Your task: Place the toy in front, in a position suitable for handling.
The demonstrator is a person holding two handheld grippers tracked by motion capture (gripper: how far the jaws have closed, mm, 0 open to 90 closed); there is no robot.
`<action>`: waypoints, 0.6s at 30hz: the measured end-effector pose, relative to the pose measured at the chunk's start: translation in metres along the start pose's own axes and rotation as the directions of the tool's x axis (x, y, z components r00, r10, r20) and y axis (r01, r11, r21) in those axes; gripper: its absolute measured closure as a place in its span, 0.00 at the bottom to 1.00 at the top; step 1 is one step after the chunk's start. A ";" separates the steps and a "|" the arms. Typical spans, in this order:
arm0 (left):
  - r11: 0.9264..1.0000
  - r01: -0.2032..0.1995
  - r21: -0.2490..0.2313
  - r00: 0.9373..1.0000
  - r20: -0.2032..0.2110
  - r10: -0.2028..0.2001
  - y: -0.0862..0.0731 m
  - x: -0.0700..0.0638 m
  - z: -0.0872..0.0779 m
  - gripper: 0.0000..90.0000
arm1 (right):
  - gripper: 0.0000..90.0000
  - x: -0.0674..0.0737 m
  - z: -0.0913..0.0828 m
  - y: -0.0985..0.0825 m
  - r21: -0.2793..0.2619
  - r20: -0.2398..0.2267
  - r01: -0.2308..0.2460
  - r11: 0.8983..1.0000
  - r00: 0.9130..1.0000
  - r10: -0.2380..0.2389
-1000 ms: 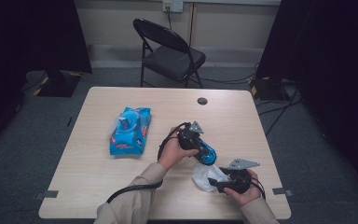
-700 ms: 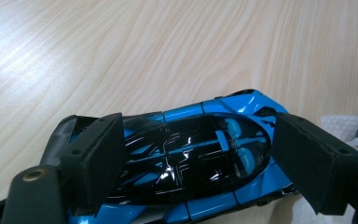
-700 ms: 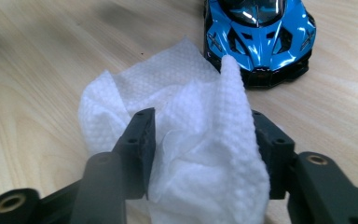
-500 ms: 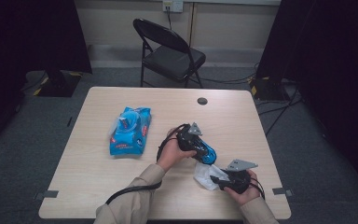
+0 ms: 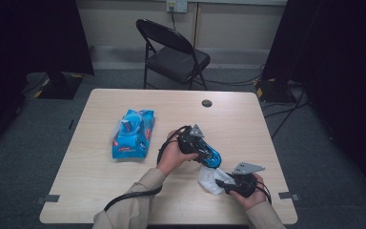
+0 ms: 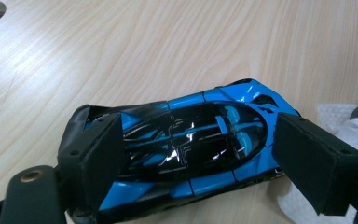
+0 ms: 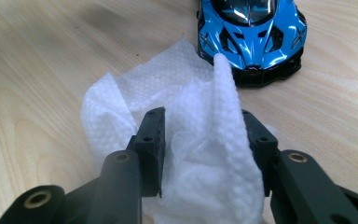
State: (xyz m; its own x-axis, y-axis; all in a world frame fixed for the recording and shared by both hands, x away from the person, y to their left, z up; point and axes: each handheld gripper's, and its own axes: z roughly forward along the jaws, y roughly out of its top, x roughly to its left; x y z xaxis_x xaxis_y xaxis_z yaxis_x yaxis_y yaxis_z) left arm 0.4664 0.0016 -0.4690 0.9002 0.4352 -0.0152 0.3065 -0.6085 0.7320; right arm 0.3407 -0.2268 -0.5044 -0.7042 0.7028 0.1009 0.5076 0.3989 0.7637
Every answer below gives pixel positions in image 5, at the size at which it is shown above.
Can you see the blue toy car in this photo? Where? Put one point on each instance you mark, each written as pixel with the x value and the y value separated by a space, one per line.
pixel 214 160

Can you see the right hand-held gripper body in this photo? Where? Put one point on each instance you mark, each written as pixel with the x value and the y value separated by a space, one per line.
pixel 244 184

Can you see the black stand base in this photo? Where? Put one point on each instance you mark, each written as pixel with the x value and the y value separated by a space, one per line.
pixel 58 87
pixel 274 92

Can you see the small black tape strip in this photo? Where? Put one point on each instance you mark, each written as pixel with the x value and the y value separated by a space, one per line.
pixel 71 124

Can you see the person's right hand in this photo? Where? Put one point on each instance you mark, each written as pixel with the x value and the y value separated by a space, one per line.
pixel 257 198

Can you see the black curtain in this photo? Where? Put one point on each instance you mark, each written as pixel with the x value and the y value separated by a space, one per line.
pixel 28 38
pixel 340 79

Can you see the black folding chair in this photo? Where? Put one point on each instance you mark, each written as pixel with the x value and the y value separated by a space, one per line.
pixel 178 60

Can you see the white wall socket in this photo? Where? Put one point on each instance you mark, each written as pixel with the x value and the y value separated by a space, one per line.
pixel 177 5

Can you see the white wet wipe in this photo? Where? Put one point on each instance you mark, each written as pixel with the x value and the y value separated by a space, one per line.
pixel 209 181

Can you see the blue wet wipes pack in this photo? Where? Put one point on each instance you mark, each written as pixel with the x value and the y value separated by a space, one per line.
pixel 133 143

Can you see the person's left hand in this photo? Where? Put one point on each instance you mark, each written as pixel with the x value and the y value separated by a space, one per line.
pixel 171 156

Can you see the grey tape piece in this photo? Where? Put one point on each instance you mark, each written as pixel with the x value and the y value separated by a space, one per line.
pixel 287 196
pixel 49 199

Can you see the dark round table grommet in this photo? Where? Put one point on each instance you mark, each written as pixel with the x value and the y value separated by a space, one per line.
pixel 207 103

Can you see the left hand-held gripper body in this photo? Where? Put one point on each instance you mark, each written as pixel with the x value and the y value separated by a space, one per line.
pixel 189 143

